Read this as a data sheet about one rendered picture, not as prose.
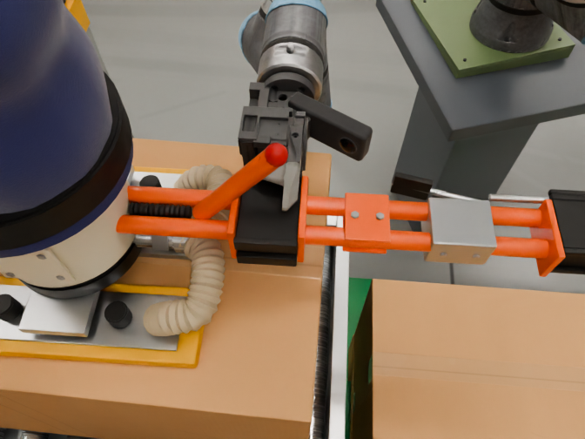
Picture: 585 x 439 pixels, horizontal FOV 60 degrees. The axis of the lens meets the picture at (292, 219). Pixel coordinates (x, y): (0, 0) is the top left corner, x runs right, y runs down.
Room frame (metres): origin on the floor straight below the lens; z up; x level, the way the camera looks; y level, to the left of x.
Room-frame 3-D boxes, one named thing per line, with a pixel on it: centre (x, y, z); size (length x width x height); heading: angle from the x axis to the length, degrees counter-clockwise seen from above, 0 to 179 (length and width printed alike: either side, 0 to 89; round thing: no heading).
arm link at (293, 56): (0.52, 0.00, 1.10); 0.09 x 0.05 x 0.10; 86
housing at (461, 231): (0.29, -0.19, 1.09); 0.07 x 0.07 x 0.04; 86
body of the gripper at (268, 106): (0.44, 0.02, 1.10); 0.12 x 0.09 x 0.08; 176
